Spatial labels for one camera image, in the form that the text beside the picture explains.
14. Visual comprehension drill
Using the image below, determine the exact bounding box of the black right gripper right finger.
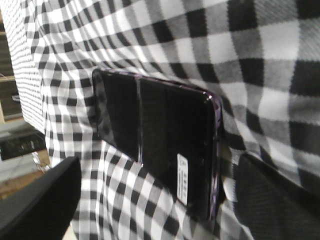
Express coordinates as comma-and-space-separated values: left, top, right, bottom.
234, 154, 320, 240

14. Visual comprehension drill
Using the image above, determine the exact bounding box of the black white checkered bedsheet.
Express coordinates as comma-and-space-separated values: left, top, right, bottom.
0, 0, 320, 240

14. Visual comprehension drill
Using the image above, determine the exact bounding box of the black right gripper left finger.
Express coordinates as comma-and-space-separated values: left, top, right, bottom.
0, 156, 82, 240

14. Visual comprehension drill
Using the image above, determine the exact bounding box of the black smartphone pink edge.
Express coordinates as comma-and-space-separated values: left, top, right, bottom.
92, 68, 222, 222

